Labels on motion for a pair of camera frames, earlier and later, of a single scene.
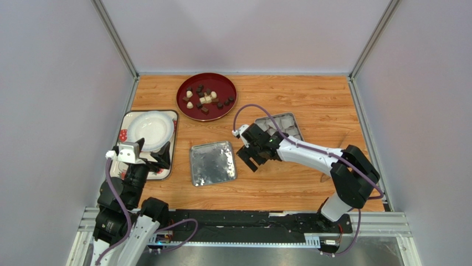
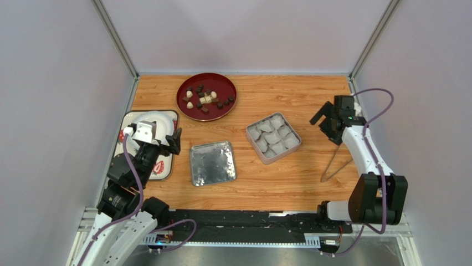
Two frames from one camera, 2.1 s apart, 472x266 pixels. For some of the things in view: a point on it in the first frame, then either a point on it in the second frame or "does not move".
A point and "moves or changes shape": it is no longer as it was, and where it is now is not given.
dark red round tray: (206, 96) does not move
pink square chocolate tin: (287, 122) moves or changes shape
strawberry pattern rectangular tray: (118, 169) does not move
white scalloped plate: (156, 127) does not move
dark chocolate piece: (205, 110) does not move
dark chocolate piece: (200, 88) does not move
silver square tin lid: (212, 162) does not move
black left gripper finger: (163, 157) → (174, 141)
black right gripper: (255, 149) → (329, 122)
